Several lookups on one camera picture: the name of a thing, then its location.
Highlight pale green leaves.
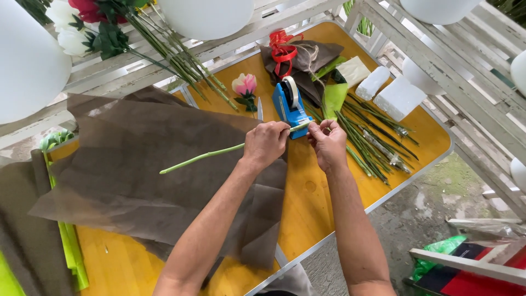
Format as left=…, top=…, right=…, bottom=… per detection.
left=39, top=129, right=76, bottom=152

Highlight green plastic bag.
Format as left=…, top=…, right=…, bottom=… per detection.
left=410, top=235, right=468, bottom=283

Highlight person's grey clothing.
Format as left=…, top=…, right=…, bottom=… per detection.
left=253, top=262, right=319, bottom=296

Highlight lime green paper sheets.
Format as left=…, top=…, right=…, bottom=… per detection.
left=43, top=151, right=90, bottom=292

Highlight person's right hand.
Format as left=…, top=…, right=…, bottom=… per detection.
left=306, top=119, right=349, bottom=173

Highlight white wooden bar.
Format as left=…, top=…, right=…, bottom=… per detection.
left=408, top=247, right=526, bottom=287

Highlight bunch of artificial flowers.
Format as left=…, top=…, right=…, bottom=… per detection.
left=44, top=0, right=240, bottom=112

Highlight red and black cloth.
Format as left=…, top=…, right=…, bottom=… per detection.
left=405, top=242, right=526, bottom=296

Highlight long light green stem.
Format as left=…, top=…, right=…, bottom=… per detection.
left=159, top=120, right=312, bottom=175

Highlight white tape roll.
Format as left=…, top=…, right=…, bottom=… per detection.
left=282, top=76, right=300, bottom=110

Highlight pink artificial flower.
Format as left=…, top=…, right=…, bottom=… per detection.
left=231, top=73, right=259, bottom=113

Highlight red ribbon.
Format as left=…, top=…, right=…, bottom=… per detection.
left=269, top=29, right=305, bottom=79

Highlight narrow white foam block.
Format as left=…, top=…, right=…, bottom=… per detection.
left=355, top=65, right=391, bottom=102

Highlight brown wrapping paper sheets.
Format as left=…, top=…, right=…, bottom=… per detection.
left=28, top=86, right=289, bottom=273

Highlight crumpled brown paper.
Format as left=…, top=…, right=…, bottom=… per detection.
left=260, top=40, right=345, bottom=108

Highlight pile of dark green stems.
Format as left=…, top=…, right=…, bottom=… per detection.
left=303, top=92, right=421, bottom=186

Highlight large white foam block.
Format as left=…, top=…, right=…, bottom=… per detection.
left=373, top=76, right=428, bottom=122

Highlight clear plastic bag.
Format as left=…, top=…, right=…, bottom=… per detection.
left=445, top=217, right=526, bottom=241

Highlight blue tape dispenser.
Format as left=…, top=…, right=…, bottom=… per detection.
left=271, top=81, right=313, bottom=140

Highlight huge white balloon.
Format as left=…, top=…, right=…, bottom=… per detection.
left=0, top=0, right=73, bottom=125

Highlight white wooden lattice rack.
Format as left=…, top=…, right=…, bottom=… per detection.
left=343, top=0, right=526, bottom=220

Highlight person's left hand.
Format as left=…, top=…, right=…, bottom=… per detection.
left=242, top=121, right=291, bottom=169

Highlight green paper scrap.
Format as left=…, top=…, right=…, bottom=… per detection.
left=311, top=55, right=349, bottom=121

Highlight jute twine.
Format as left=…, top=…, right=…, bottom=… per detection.
left=294, top=43, right=327, bottom=89

